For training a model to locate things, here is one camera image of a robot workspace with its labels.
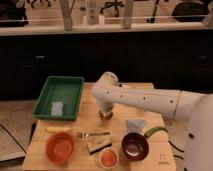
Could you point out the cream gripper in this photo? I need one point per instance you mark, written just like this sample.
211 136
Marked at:
106 110

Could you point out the dark red grape bunch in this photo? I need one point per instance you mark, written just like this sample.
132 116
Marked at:
107 116

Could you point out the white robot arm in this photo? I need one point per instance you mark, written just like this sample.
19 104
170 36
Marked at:
195 108

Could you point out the dark purple bowl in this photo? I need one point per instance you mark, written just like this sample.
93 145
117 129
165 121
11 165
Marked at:
135 147

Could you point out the orange red bowl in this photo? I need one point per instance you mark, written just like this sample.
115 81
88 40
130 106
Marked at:
59 147

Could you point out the green plastic tray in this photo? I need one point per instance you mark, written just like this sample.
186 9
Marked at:
65 89

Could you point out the small orange filled cup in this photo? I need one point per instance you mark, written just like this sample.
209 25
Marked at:
108 158

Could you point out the yellow banana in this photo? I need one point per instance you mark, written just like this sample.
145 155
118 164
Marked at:
57 129

